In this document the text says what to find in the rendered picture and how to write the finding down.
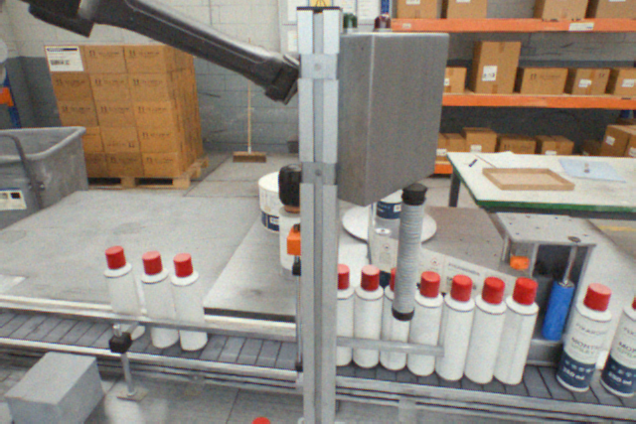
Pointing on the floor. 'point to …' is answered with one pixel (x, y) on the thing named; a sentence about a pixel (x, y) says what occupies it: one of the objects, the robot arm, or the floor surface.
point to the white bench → (597, 204)
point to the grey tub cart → (39, 169)
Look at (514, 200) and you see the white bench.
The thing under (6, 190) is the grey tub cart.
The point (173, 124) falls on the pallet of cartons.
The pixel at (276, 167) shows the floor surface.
